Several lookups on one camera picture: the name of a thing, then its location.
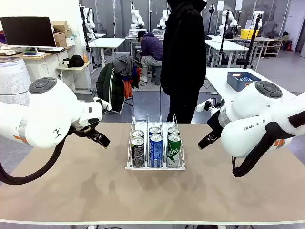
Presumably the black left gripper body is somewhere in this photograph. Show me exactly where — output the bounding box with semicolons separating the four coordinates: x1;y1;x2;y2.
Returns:
70;118;102;140

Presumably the green beverage can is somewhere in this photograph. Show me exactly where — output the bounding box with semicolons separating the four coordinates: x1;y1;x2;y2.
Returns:
166;134;182;168
167;126;181;136

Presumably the person in black jacket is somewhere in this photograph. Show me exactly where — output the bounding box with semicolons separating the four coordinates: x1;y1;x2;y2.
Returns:
160;0;207;124

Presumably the white background table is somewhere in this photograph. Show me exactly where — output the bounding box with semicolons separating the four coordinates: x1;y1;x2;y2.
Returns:
88;37;126;69
204;39;250;69

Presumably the black tripod stand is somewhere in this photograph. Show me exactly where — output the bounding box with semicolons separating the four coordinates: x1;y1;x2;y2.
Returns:
243;13;262;70

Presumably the black keyboard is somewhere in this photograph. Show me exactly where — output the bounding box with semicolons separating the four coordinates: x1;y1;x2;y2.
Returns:
38;47;65;54

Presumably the large white table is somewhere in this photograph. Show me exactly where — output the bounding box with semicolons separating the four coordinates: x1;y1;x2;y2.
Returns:
204;67;298;113

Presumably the blue bin with orange handles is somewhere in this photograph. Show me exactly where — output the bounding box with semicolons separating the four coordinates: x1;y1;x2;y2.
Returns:
226;71;263;93

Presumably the white air purifier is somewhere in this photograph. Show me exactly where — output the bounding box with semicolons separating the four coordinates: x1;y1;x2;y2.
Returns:
0;57;31;107

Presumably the white desk cabinet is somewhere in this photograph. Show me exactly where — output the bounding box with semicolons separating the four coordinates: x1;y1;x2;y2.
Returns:
22;46;72;96

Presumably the grey stool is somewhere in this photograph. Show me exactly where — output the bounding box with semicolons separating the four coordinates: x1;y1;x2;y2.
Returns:
150;64;163;86

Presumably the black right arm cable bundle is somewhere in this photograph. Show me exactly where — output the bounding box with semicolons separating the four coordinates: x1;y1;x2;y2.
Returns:
231;111;305;178

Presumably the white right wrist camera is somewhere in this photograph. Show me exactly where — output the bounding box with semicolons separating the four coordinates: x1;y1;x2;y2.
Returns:
196;97;226;113

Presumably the white wire can dispenser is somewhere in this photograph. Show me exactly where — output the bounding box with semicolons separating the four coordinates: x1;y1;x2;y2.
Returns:
124;113;186;171

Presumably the black monitor on white stand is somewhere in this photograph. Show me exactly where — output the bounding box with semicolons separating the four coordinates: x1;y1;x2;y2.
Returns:
0;16;57;57

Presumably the orange and blue garment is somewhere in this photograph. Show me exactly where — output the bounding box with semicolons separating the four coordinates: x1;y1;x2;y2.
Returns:
123;65;143;98

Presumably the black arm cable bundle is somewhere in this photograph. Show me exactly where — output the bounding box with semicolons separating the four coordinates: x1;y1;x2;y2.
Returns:
0;127;72;186
231;111;305;178

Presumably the wooden-top workbench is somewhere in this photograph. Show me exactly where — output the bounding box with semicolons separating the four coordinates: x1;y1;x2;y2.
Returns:
238;35;284;58

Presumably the dark green striped jacket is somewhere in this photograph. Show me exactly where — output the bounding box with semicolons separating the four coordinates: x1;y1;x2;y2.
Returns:
96;62;126;114

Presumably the yellow plastic bin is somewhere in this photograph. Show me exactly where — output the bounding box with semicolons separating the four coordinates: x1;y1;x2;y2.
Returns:
240;28;260;40

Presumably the black left arm cable bundle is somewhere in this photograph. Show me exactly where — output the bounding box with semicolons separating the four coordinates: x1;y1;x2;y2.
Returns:
0;127;72;186

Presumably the black cap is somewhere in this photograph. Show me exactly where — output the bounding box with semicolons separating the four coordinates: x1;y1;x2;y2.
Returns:
67;54;85;69

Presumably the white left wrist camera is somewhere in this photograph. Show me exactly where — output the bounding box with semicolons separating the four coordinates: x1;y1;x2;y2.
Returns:
93;96;112;112

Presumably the grey garment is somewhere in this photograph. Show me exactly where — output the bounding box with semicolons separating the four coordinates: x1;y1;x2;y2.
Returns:
112;55;135;79

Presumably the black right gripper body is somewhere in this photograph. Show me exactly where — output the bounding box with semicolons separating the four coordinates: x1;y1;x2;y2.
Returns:
206;111;226;138

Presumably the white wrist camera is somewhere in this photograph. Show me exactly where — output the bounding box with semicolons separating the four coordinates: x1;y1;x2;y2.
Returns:
196;97;226;113
93;96;112;112

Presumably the seated person in purple hoodie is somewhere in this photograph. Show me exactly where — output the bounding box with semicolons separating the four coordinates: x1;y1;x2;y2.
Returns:
137;30;164;83

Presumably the small wooden-top side table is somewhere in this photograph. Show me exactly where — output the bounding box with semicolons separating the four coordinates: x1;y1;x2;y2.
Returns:
56;61;94;95

